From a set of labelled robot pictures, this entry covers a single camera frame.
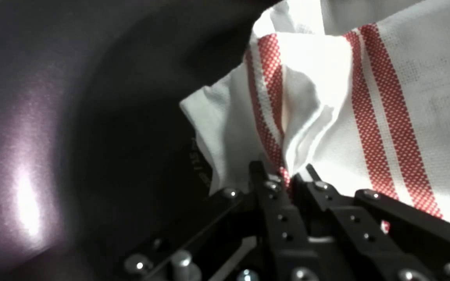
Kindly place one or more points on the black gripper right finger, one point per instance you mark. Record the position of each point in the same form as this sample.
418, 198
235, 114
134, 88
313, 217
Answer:
371, 234

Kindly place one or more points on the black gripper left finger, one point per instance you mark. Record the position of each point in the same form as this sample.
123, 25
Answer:
282, 228

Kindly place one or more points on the white towel red stripes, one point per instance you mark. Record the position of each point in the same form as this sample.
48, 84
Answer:
418, 103

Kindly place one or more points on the dark purple frying pan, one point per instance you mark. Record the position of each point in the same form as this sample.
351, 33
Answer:
79, 130

